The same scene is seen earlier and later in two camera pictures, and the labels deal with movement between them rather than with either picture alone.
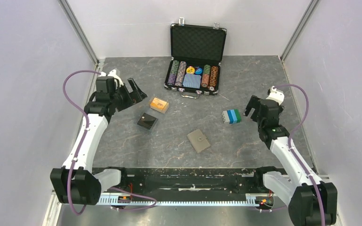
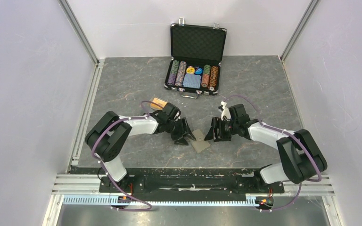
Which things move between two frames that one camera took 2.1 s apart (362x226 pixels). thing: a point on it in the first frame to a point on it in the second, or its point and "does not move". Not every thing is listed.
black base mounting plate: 194,181 does not move
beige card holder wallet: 199,141 does not move
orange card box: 160,105 does not move
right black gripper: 253,104 to 218,123
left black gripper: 134,97 to 181,133
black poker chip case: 197,51 does not move
